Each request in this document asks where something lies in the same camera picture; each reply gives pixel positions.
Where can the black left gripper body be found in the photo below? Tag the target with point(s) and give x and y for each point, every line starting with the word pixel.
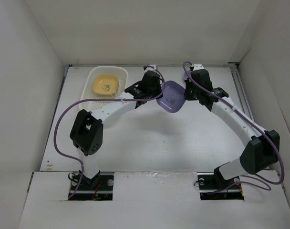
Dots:
pixel 153 91

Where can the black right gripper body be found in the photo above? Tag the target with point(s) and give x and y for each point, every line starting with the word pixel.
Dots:
pixel 191 92

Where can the yellow panda plate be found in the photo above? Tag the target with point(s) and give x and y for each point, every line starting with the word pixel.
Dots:
pixel 105 85

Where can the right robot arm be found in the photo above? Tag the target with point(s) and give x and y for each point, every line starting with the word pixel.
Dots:
pixel 261 146

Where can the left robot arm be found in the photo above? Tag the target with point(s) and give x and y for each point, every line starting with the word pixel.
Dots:
pixel 87 131

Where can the white perforated plastic bin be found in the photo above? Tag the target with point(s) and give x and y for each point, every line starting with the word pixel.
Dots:
pixel 88 93

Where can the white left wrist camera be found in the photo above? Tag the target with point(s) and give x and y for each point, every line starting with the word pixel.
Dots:
pixel 150 68

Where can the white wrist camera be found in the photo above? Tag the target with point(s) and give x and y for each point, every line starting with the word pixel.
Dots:
pixel 197 66
pixel 150 68

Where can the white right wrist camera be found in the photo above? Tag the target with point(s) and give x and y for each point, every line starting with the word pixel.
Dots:
pixel 197 66

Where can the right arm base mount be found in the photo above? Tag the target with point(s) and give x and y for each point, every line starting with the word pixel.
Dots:
pixel 212 186

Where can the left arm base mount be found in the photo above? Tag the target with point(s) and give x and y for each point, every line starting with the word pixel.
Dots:
pixel 99 188

